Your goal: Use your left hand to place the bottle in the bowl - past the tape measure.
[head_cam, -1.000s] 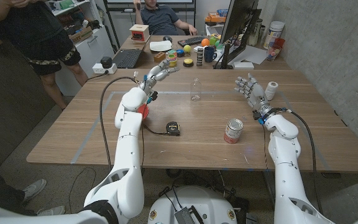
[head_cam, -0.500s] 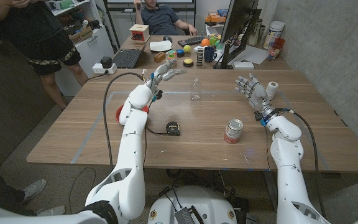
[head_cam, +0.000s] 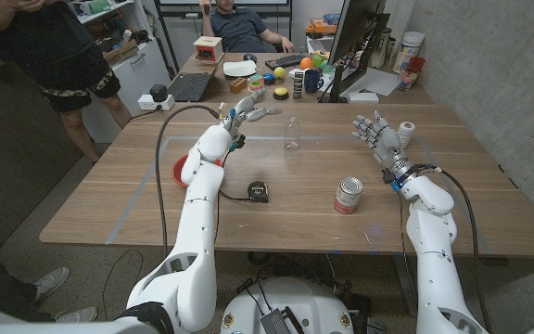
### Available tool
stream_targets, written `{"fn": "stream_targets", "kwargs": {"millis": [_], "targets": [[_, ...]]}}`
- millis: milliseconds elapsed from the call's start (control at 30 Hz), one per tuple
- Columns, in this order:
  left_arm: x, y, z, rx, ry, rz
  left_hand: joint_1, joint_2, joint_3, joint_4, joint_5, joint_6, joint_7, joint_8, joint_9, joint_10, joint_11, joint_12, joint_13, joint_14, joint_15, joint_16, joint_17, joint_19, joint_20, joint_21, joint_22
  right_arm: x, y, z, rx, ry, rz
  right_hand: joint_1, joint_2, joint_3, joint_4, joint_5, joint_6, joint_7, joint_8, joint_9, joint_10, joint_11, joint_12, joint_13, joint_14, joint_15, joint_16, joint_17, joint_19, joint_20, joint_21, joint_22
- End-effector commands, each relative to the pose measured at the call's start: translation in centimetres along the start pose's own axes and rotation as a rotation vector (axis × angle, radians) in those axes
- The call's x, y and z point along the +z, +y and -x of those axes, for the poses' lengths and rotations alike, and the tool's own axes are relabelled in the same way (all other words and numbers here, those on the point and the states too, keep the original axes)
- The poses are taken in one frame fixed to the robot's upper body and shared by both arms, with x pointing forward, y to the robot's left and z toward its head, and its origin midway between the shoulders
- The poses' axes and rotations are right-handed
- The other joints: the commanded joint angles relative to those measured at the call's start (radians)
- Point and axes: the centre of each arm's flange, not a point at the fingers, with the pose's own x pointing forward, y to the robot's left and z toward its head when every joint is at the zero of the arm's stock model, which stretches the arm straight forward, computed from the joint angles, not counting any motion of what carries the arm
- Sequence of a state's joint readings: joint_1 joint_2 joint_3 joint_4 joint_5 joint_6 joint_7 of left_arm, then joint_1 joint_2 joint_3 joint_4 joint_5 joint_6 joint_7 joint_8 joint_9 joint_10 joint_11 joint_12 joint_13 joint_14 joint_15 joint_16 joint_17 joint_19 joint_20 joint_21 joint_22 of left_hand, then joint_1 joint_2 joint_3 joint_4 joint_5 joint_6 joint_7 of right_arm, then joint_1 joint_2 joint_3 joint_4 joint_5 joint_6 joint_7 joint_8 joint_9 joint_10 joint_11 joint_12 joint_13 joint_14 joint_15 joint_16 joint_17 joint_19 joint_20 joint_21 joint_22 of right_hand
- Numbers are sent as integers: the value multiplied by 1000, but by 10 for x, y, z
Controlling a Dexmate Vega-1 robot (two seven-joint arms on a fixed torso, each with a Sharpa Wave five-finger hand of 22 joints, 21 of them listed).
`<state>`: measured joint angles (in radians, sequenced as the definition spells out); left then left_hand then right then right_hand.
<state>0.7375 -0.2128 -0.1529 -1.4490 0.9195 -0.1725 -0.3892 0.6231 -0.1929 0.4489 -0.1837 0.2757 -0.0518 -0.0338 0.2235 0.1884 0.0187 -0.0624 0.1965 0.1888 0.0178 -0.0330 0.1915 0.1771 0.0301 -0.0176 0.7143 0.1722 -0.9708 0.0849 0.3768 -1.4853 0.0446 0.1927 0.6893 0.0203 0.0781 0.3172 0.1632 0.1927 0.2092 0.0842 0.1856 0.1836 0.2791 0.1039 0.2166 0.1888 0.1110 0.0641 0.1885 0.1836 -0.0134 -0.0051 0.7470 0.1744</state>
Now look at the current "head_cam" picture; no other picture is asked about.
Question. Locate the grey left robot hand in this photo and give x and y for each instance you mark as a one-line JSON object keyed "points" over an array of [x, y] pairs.
{"points": [[247, 113]]}

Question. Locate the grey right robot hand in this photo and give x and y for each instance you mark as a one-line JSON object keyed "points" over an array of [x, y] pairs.
{"points": [[387, 141]]}

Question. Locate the clear plastic bottle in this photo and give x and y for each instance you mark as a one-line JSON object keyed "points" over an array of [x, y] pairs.
{"points": [[291, 134]]}

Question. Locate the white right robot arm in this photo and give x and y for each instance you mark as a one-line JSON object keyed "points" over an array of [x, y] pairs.
{"points": [[434, 260]]}

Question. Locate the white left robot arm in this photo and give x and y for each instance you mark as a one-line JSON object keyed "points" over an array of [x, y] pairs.
{"points": [[197, 222]]}

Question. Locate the black yellow tape measure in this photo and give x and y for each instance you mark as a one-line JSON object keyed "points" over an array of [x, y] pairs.
{"points": [[258, 192]]}

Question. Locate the red bowl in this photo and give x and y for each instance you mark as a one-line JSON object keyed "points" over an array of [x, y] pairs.
{"points": [[178, 170]]}

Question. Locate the white thread spool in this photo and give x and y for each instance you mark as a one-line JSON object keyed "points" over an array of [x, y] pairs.
{"points": [[407, 131]]}

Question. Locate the colourful stacking rings toy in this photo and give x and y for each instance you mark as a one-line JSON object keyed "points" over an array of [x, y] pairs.
{"points": [[255, 85]]}

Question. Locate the orange toy brick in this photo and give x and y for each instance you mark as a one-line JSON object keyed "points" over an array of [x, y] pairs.
{"points": [[237, 85]]}

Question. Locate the yellow black push button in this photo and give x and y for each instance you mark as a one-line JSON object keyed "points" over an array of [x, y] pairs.
{"points": [[280, 93]]}

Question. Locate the blue ball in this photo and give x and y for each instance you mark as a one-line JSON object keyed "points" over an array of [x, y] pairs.
{"points": [[269, 79]]}

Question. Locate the white plate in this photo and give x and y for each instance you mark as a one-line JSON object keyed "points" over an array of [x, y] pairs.
{"points": [[239, 68]]}

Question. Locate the flat white box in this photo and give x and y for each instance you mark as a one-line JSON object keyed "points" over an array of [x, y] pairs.
{"points": [[363, 97]]}

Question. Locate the yellow ball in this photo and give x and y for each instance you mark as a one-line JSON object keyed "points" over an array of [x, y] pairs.
{"points": [[279, 73]]}

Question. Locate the black computer mouse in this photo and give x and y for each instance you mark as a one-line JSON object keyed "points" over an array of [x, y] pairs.
{"points": [[250, 57]]}

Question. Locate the white paper sheet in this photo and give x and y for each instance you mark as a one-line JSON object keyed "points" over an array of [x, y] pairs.
{"points": [[379, 81]]}

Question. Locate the dark open laptop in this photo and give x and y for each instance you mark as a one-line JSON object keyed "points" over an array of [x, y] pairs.
{"points": [[190, 87]]}

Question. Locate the colourful printed cup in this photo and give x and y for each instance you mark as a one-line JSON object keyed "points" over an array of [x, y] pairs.
{"points": [[406, 80]]}

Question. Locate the black keyboard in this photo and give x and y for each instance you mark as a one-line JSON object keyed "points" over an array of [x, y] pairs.
{"points": [[288, 60]]}

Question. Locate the tin can red label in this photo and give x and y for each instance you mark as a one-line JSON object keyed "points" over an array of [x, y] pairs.
{"points": [[347, 197]]}

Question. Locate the dark blue mug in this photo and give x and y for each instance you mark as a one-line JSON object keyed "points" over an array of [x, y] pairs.
{"points": [[312, 81]]}

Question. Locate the wooden box red front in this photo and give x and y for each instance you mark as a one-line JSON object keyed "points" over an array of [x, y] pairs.
{"points": [[208, 48]]}

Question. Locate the orange ball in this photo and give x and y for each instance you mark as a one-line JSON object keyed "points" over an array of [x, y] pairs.
{"points": [[306, 63]]}

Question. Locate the red cup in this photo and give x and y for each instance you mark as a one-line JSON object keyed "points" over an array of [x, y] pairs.
{"points": [[418, 63]]}

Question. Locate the seated person dark polo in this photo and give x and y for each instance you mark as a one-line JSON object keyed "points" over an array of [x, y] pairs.
{"points": [[239, 28]]}

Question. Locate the green toy pile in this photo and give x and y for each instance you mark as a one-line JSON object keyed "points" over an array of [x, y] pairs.
{"points": [[319, 59]]}

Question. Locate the black power adapter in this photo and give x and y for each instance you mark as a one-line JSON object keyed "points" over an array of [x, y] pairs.
{"points": [[158, 93]]}

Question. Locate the white canister with label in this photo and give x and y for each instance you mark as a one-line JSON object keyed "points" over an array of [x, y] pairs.
{"points": [[408, 51]]}

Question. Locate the white power strip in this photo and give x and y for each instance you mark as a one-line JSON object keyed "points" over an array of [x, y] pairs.
{"points": [[145, 103]]}

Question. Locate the white shelf cabinet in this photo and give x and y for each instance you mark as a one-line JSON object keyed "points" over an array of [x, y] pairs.
{"points": [[142, 69]]}

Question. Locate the orange box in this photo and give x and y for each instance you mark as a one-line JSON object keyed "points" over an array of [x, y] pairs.
{"points": [[321, 26]]}

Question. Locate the black computer monitor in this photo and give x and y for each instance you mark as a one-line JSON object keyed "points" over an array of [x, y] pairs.
{"points": [[355, 28]]}

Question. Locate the brown cardboard box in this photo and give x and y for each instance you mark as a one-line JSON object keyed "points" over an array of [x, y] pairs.
{"points": [[121, 52]]}

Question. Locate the grey table leg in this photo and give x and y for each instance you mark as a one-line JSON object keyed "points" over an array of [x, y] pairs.
{"points": [[407, 285]]}

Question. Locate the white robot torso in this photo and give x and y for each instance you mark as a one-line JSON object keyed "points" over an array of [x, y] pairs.
{"points": [[295, 301]]}

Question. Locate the standing person black shorts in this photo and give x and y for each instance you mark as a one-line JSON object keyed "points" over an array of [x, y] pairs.
{"points": [[54, 46]]}

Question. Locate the grey electronics box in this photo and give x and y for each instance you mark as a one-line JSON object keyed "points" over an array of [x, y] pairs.
{"points": [[275, 323]]}

